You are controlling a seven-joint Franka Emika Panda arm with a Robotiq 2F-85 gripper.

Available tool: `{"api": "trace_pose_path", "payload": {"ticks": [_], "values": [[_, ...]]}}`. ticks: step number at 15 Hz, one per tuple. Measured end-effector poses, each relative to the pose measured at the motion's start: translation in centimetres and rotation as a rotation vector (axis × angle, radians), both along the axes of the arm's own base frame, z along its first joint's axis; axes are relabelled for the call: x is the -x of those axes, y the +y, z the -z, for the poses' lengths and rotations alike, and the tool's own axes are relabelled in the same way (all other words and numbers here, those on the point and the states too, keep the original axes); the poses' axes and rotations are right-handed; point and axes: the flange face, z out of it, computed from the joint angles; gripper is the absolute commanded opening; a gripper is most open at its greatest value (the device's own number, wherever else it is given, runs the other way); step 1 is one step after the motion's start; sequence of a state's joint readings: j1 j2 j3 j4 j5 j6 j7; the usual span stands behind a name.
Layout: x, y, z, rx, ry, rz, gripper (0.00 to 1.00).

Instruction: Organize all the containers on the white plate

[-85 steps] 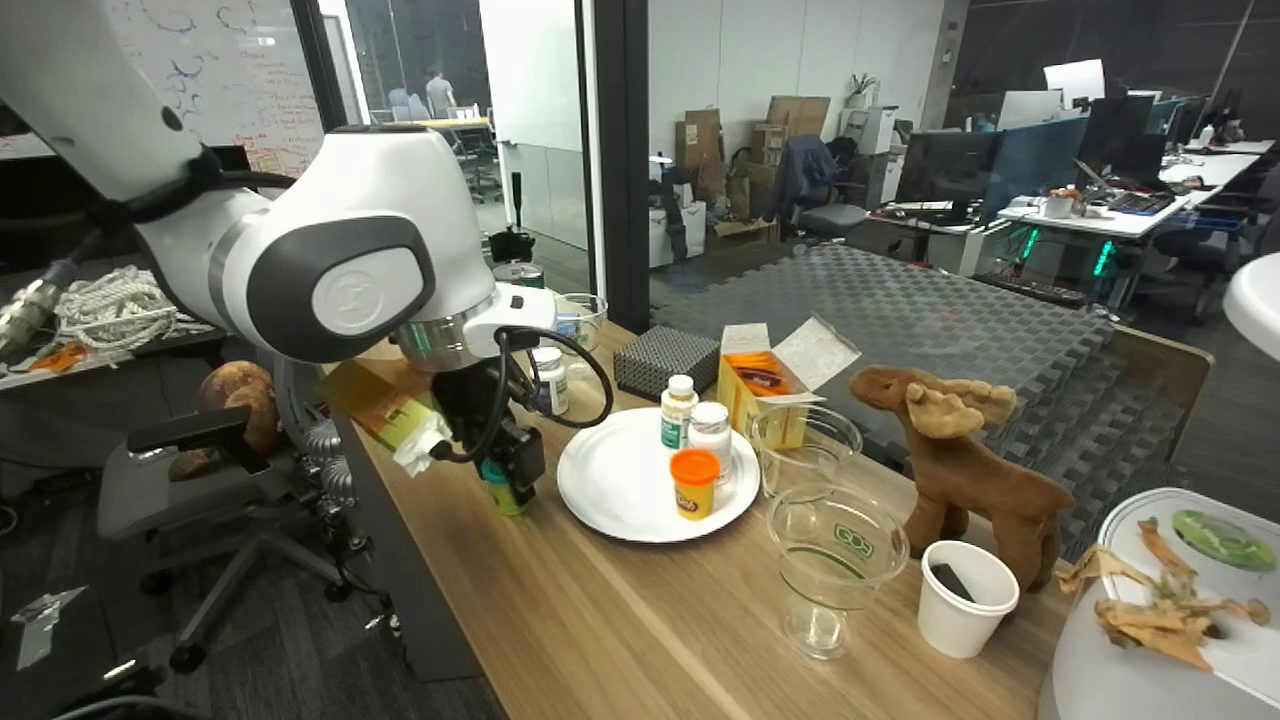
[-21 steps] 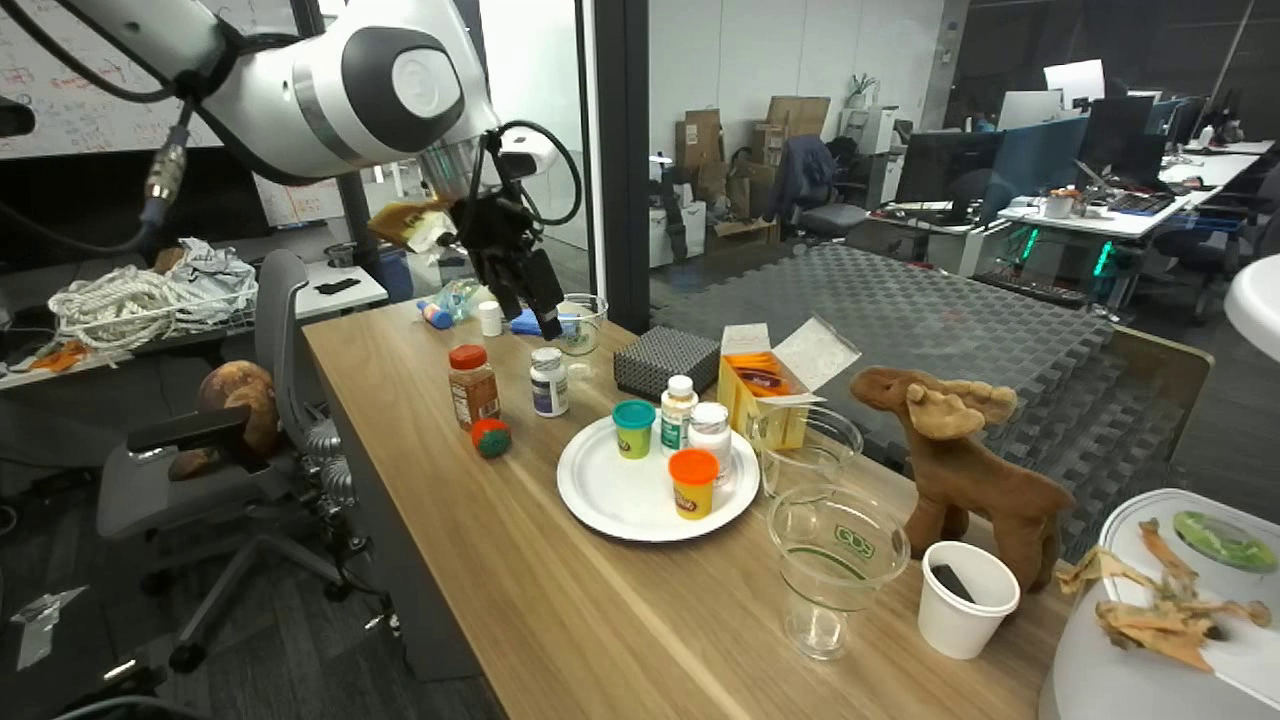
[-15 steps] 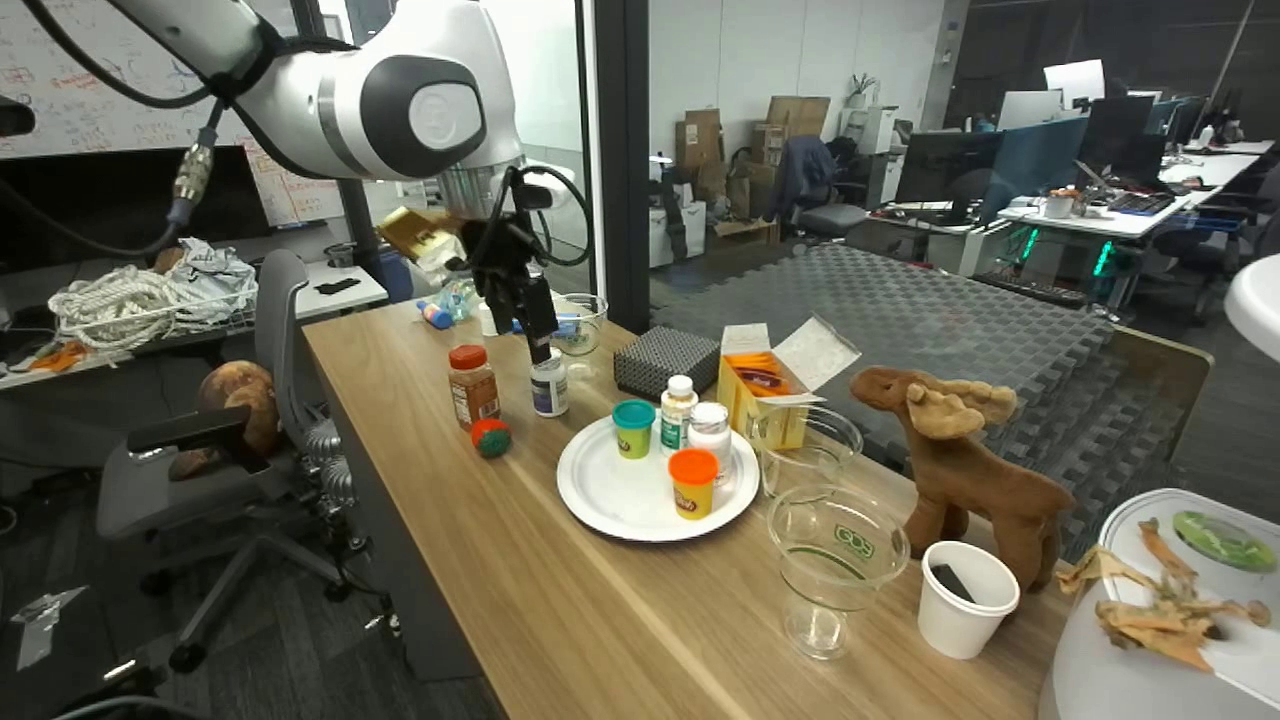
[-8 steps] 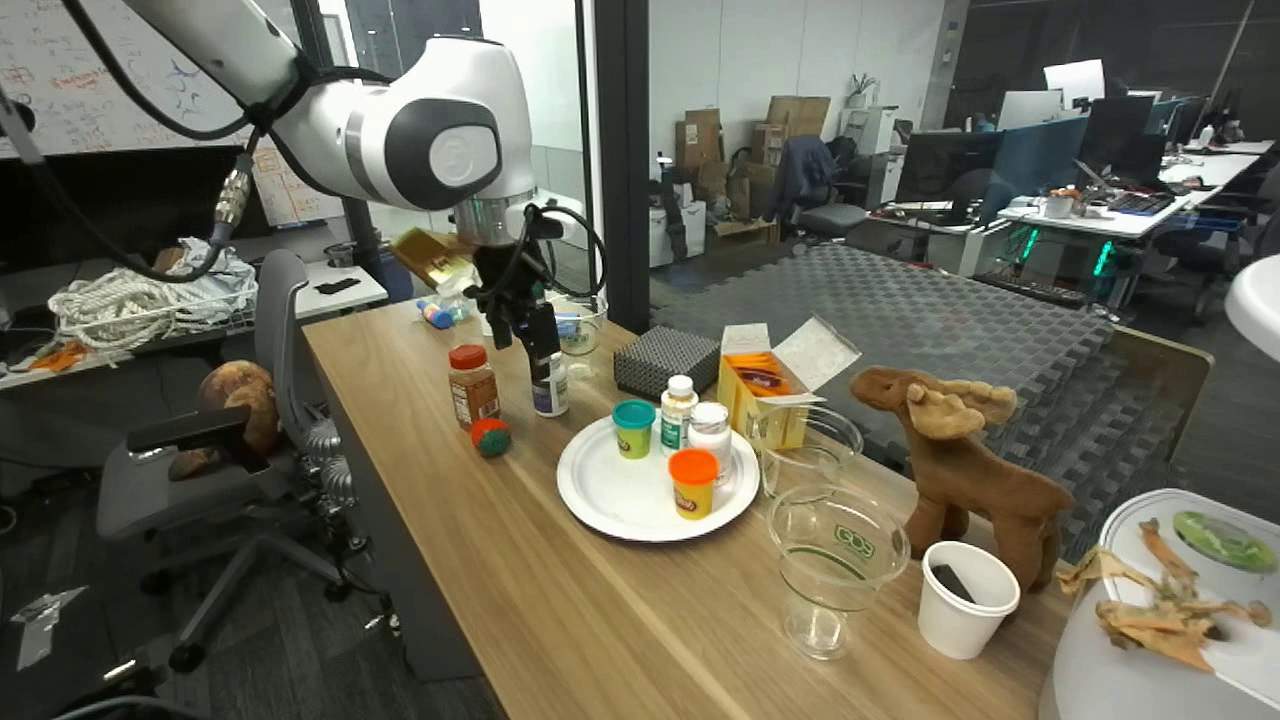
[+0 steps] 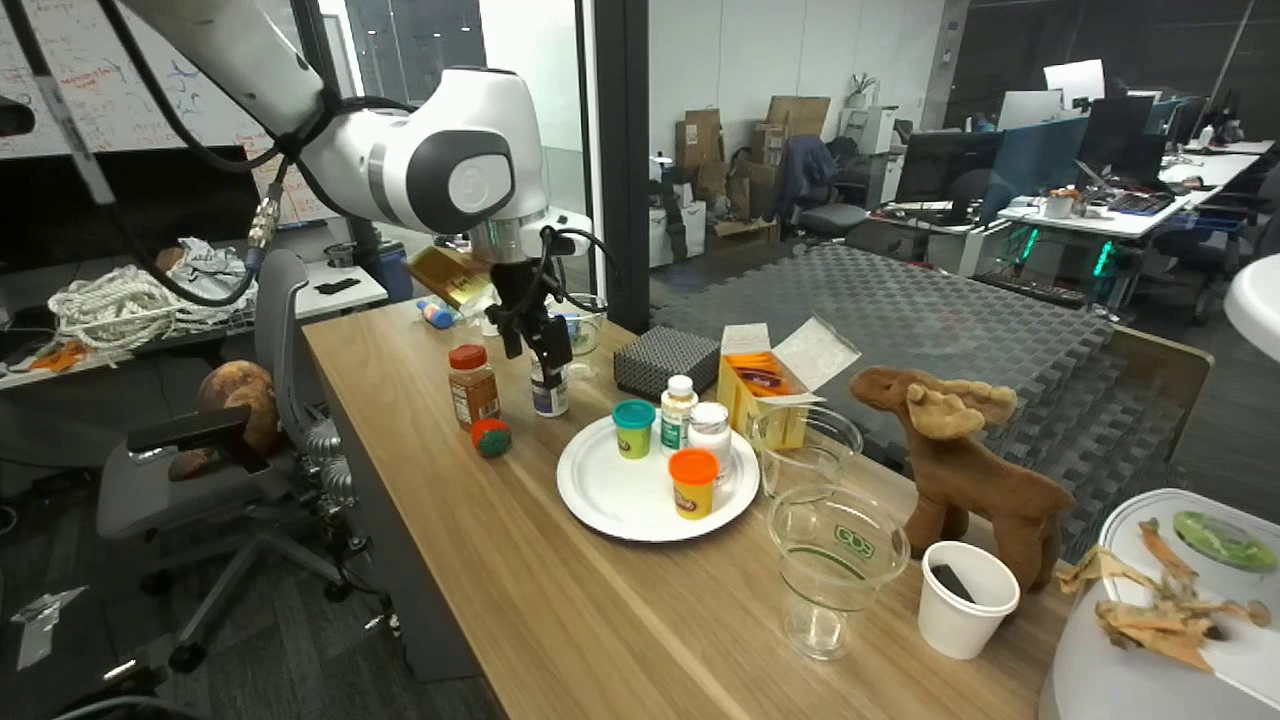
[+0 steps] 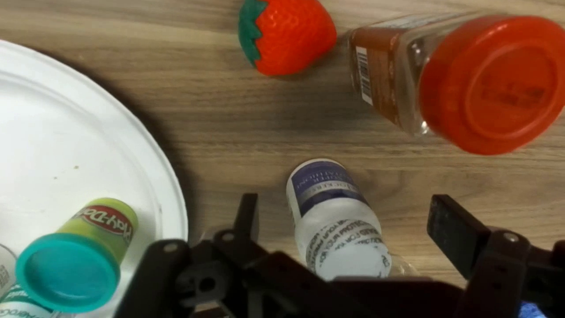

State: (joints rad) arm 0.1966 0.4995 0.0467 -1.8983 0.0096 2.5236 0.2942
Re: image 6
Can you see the red toy strawberry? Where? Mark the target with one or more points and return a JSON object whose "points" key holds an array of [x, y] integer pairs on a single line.
{"points": [[289, 35]]}

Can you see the teal lid dough tub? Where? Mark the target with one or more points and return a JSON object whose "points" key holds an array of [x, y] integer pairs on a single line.
{"points": [[68, 270]]}

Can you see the spice jar orange lid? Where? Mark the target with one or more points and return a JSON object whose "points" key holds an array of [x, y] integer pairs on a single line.
{"points": [[488, 81]]}

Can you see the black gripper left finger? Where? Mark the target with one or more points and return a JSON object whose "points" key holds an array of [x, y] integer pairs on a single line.
{"points": [[195, 275]]}

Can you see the white paper plate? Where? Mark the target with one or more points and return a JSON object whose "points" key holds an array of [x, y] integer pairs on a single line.
{"points": [[72, 146]]}

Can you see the white bottle blue label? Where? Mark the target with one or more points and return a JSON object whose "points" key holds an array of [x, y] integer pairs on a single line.
{"points": [[337, 222]]}

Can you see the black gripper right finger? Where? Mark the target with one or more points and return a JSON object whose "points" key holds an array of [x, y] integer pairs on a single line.
{"points": [[506, 275]]}

